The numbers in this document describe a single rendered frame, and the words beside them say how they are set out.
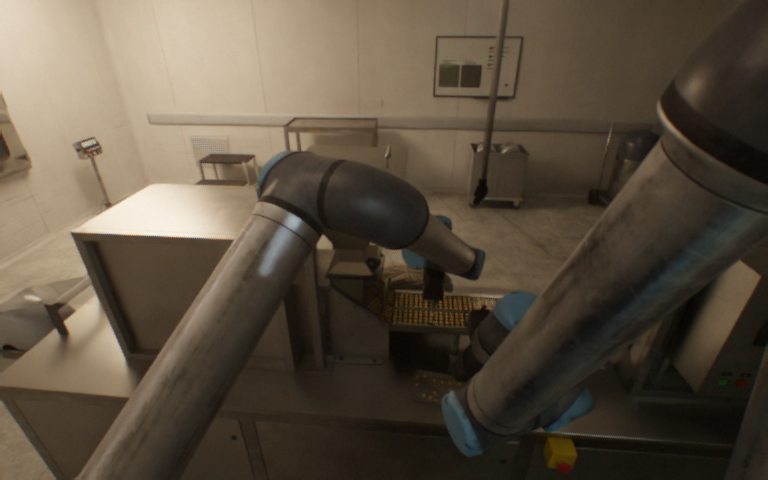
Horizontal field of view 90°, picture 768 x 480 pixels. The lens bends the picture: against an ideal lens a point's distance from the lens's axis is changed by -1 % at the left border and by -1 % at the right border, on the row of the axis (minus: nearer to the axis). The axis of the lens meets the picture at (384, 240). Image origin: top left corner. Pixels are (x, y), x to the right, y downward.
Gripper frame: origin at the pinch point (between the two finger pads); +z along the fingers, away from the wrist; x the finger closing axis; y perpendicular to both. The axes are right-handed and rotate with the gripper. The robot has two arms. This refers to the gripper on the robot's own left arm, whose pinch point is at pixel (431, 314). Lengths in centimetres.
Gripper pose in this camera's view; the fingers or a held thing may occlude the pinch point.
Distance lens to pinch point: 142.6
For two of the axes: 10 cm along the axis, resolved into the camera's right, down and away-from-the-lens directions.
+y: 0.9, -4.8, 8.7
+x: -10.0, -0.4, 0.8
